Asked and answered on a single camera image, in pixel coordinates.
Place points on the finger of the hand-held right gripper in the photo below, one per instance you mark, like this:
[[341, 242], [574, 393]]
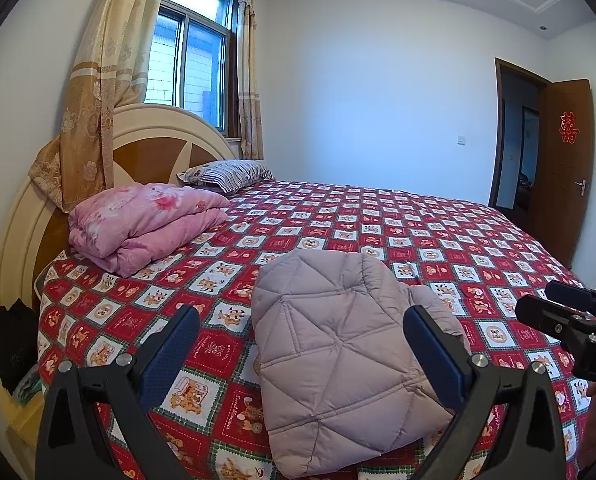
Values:
[[570, 292], [542, 312]]

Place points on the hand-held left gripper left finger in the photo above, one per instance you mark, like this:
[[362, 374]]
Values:
[[170, 355]]

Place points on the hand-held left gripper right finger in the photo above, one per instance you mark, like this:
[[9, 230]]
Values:
[[435, 355]]

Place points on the light quilted puffer jacket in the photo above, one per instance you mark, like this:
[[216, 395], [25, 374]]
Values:
[[338, 350]]

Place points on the brown wooden door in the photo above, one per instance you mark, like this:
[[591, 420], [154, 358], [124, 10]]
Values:
[[557, 200]]

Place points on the folded pink floral quilt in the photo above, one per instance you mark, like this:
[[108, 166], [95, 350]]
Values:
[[138, 225]]

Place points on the red printed checked blanket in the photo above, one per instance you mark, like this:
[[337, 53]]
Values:
[[377, 220]]

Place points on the cream bedside table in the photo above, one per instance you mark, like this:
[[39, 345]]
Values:
[[25, 420]]

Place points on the black garment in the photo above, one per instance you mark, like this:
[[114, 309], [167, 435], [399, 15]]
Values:
[[10, 345]]

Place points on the red paper door decoration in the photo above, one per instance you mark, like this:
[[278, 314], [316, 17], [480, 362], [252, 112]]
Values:
[[567, 127]]

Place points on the striped pillow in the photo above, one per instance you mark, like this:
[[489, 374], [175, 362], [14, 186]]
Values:
[[228, 175]]

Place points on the cream and wood headboard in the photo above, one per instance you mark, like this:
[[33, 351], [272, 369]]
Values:
[[148, 155]]

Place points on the wide beige floral curtain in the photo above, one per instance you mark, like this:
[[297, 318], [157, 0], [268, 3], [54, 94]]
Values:
[[103, 85]]

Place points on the window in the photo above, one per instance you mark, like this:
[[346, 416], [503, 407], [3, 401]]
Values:
[[198, 70]]

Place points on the brown door frame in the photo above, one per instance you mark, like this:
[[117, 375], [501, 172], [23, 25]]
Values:
[[496, 135]]

